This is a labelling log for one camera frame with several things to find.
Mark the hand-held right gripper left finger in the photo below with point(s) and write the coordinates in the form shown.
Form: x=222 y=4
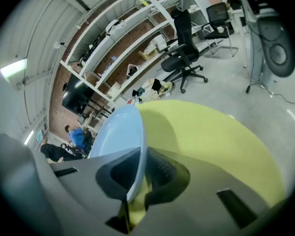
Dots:
x=83 y=181

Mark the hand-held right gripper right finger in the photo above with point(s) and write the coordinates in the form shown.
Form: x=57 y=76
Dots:
x=206 y=200

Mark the blue big plate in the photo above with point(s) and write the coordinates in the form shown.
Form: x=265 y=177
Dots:
x=118 y=131

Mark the green cloth covered round table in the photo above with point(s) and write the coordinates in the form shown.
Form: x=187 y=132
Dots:
x=211 y=136

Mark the ceiling strip light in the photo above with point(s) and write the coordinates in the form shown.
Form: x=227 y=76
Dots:
x=29 y=137
x=13 y=69

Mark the large black screen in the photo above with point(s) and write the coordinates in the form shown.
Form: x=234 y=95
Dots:
x=76 y=95

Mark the white storage box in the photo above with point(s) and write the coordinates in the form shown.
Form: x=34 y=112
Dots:
x=113 y=90

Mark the beige tote bag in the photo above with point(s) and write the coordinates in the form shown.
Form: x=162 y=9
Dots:
x=150 y=83

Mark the black and white pouch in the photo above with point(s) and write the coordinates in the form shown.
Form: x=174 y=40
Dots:
x=132 y=70

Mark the brown cardboard box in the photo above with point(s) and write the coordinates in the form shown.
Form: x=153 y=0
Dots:
x=147 y=55

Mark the black speaker on stand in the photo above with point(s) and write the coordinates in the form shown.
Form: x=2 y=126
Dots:
x=277 y=50

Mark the black high-back office chair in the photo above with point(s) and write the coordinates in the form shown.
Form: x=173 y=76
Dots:
x=184 y=33

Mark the white shelving unit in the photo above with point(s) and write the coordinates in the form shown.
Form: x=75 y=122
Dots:
x=137 y=21

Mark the white mug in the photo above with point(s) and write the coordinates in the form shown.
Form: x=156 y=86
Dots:
x=220 y=29

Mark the black mesh office chair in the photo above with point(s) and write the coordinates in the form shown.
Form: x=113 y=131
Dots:
x=218 y=11

